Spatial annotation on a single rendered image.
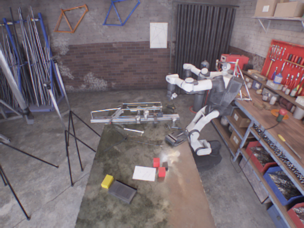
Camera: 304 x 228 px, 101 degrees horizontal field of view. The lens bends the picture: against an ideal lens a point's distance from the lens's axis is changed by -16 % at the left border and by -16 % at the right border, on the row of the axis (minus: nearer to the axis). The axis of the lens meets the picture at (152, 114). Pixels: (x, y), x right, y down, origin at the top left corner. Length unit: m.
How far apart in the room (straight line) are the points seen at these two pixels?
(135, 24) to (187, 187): 3.57
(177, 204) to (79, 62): 4.00
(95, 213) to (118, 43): 3.62
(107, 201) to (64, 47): 3.95
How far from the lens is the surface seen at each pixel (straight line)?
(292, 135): 2.07
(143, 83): 4.23
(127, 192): 1.00
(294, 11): 2.56
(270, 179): 2.09
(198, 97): 3.25
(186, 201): 1.01
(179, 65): 3.76
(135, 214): 0.96
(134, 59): 4.03
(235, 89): 1.59
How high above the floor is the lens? 1.78
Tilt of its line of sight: 34 degrees down
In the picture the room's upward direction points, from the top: straight up
